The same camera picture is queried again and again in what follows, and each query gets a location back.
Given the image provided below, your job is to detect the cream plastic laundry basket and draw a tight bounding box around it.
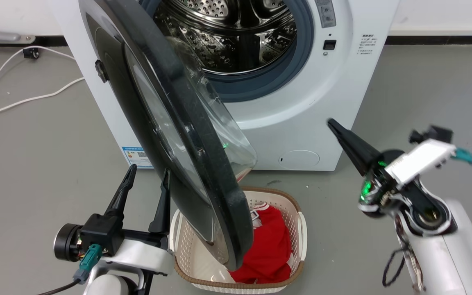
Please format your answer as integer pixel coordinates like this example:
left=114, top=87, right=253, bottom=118
left=170, top=186, right=308, bottom=294

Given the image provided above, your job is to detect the thin black looped cable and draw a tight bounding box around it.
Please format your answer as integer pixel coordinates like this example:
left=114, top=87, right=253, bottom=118
left=382, top=246, right=407, bottom=287

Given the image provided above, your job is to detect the short white floor cable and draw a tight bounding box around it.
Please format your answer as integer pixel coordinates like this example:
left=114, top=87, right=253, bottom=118
left=0, top=77, right=86, bottom=121

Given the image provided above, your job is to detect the black door hinge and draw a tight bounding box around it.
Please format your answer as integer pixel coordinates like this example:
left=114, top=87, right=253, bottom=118
left=95, top=60, right=110, bottom=83

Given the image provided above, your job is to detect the grey-blue rubber door gasket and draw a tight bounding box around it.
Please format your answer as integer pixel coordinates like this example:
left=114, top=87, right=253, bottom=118
left=140, top=0, right=315, bottom=103

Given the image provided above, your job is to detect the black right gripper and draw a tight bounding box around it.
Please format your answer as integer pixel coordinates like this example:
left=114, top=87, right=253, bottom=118
left=327, top=118, right=429, bottom=218

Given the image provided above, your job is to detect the black round washing machine door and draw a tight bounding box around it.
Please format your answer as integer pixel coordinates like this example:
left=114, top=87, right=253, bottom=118
left=78, top=0, right=258, bottom=271

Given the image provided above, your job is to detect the round white filter cover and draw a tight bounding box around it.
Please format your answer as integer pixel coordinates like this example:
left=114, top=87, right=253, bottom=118
left=279, top=150, right=321, bottom=168

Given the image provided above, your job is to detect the blue energy label sticker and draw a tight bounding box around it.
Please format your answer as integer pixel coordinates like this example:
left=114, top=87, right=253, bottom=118
left=121, top=146, right=154, bottom=169

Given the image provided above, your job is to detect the red garment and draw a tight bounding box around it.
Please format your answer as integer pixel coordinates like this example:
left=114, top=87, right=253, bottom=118
left=229, top=204, right=295, bottom=284

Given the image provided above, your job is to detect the stainless steel washer drum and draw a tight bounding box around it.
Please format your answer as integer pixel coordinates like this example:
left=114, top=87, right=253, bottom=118
left=152, top=0, right=298, bottom=75

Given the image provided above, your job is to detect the white front-load washing machine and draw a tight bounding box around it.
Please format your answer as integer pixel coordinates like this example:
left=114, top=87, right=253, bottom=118
left=48, top=0, right=400, bottom=172

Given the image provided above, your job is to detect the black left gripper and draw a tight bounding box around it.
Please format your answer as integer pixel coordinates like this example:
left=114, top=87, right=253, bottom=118
left=54, top=164, right=171, bottom=263

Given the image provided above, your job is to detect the grey instruction sticker strip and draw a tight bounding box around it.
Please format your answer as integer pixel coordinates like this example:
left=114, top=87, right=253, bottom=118
left=315, top=0, right=337, bottom=29

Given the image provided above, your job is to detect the grey flat base plate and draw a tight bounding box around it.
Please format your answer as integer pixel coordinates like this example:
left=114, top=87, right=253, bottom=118
left=0, top=28, right=36, bottom=44

